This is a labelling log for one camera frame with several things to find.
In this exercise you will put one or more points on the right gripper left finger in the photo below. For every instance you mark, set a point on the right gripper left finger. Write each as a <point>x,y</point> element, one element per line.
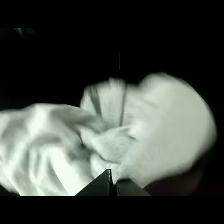
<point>99,187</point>

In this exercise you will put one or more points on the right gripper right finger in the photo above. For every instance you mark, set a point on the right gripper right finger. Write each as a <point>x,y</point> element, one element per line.
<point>129,188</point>

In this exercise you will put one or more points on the grey T-shirt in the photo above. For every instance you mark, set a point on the grey T-shirt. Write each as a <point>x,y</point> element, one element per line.
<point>160,126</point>

